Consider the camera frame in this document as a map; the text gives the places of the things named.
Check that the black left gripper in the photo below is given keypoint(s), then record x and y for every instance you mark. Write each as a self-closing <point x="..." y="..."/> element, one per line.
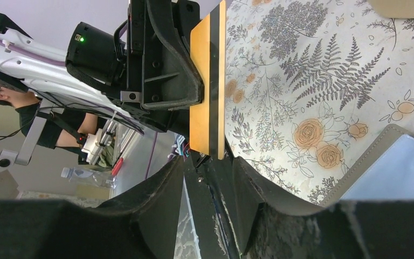
<point x="144" y="67"/>

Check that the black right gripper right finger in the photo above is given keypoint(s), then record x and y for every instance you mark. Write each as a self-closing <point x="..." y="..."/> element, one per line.
<point x="274" y="223"/>

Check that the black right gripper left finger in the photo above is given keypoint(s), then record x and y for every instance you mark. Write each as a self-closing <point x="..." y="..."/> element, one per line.
<point x="139" y="223"/>

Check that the grey card holder wallet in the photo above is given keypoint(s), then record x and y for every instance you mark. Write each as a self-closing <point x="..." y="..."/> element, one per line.
<point x="385" y="171"/>

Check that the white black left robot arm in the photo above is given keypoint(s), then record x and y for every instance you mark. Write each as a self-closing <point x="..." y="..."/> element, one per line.
<point x="27" y="65"/>

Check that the clear plastic bottle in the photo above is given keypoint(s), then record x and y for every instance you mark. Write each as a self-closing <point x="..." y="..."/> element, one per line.
<point x="84" y="176"/>

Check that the floral patterned table mat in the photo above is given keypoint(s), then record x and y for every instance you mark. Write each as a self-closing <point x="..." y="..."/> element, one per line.
<point x="311" y="84"/>

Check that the beige oval plastic tray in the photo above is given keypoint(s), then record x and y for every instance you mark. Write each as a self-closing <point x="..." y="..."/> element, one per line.
<point x="393" y="8"/>

